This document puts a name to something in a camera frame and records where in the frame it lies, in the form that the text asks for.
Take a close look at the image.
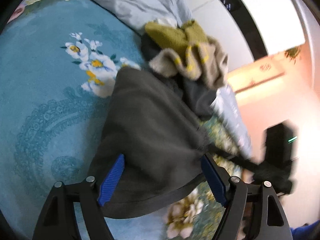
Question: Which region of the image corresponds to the white blue sleeve forearm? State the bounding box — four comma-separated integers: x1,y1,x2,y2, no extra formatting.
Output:
290,220,320,240

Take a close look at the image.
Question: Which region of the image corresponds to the black garment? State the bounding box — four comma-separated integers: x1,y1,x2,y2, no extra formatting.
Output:
141,34,216,121

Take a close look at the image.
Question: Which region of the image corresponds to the beige fleece yellow-pattern garment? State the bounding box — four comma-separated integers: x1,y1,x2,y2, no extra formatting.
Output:
145,20,228,90

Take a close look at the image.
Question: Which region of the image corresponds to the white black wardrobe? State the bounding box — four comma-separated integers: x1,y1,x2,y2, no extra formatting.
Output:
186,0,305,72

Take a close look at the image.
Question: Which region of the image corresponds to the teal floral bed blanket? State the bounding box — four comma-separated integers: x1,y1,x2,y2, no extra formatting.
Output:
1,0,145,239

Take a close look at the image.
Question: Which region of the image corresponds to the light blue floral duvet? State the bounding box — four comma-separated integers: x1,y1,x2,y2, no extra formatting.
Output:
93,0,252,158

